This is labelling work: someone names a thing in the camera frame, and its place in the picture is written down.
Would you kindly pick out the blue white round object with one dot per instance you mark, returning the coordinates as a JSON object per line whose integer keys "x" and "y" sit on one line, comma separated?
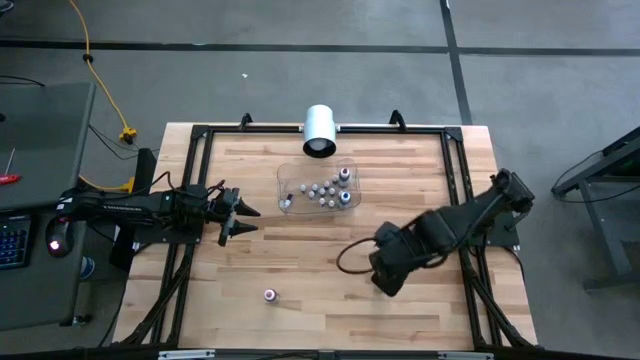
{"x": 88, "y": 269}

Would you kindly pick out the black stand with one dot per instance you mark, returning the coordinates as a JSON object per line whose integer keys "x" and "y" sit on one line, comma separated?
{"x": 145, "y": 165}

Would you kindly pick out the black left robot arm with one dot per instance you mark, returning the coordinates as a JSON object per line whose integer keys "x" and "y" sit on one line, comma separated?
{"x": 125, "y": 207}

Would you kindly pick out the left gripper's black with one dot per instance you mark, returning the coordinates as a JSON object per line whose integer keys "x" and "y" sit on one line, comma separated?
{"x": 221, "y": 209}

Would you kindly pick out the black computer mouse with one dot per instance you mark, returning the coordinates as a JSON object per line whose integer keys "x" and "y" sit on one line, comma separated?
{"x": 59, "y": 240}

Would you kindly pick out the clear plastic bin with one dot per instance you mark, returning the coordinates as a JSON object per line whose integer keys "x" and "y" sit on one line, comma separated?
{"x": 295, "y": 172}

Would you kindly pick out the gray desk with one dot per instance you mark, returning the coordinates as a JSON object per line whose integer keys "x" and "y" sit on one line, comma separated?
{"x": 45, "y": 140}

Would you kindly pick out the silver metal bracket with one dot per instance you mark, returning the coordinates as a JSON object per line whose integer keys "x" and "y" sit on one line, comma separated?
{"x": 187, "y": 355}
{"x": 465, "y": 356}

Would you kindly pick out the small brown dropper bottle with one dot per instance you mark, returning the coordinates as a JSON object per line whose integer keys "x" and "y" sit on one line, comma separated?
{"x": 286, "y": 202}

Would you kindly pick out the large purple food coloring bottle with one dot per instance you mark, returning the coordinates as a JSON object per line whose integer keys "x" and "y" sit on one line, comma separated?
{"x": 344, "y": 173}

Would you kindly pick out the black frame clamp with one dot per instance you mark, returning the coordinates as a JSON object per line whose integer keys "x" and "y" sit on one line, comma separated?
{"x": 245, "y": 121}
{"x": 397, "y": 120}

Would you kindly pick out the gray metal side table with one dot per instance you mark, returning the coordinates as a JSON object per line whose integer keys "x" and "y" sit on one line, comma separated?
{"x": 605, "y": 240}

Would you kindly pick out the black keyboard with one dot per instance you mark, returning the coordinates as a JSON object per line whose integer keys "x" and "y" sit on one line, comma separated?
{"x": 15, "y": 245}

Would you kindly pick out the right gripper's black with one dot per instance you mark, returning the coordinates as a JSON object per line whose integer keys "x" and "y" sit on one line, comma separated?
{"x": 397, "y": 260}

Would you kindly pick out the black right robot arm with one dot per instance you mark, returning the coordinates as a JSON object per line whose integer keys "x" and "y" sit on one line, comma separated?
{"x": 465, "y": 220}

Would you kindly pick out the large blue food coloring bottle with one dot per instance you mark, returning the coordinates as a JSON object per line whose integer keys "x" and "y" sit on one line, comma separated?
{"x": 344, "y": 196}

